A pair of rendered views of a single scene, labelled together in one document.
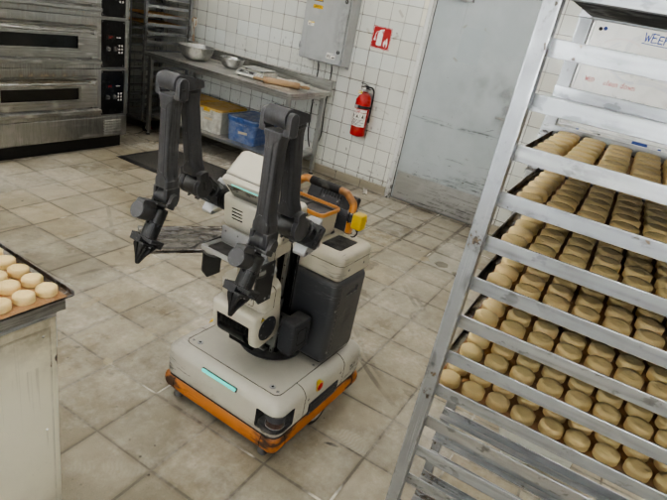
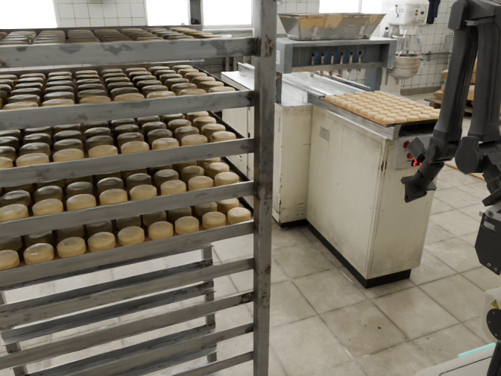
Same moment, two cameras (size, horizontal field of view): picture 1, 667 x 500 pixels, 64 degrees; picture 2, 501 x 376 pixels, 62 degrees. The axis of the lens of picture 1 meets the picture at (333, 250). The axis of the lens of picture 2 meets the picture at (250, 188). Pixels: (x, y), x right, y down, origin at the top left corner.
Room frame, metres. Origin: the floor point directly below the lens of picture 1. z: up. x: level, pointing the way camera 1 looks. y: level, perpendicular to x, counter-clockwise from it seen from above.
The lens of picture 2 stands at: (1.86, -1.03, 1.40)
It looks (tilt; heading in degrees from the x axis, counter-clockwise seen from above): 24 degrees down; 132
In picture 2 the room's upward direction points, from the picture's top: straight up
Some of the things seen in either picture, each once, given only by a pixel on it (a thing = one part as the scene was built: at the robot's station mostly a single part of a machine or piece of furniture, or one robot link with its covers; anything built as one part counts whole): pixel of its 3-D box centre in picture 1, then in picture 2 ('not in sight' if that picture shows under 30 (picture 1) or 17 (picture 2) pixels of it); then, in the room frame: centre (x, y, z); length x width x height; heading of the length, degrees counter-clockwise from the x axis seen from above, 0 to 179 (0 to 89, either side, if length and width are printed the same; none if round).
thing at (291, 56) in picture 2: not in sight; (326, 68); (0.46, 1.21, 1.01); 0.72 x 0.33 x 0.34; 62
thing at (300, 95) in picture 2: not in sight; (266, 80); (-0.06, 1.26, 0.88); 1.28 x 0.01 x 0.07; 152
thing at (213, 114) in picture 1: (220, 117); not in sight; (5.80, 1.49, 0.36); 0.47 x 0.38 x 0.26; 154
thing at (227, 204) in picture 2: not in sight; (227, 204); (1.24, -0.43, 0.96); 0.05 x 0.05 x 0.02
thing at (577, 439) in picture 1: (577, 440); not in sight; (0.90, -0.57, 0.96); 0.05 x 0.05 x 0.02
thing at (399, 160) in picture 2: not in sight; (417, 150); (1.22, 0.80, 0.77); 0.24 x 0.04 x 0.14; 62
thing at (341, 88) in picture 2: not in sight; (336, 86); (0.43, 1.39, 0.87); 2.01 x 0.03 x 0.07; 152
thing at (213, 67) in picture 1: (232, 108); not in sight; (5.73, 1.36, 0.49); 1.90 x 0.72 x 0.98; 64
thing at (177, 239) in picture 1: (185, 238); not in sight; (3.40, 1.04, 0.01); 0.60 x 0.40 x 0.03; 118
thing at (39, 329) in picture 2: not in sight; (116, 309); (0.86, -0.55, 0.51); 0.64 x 0.03 x 0.03; 64
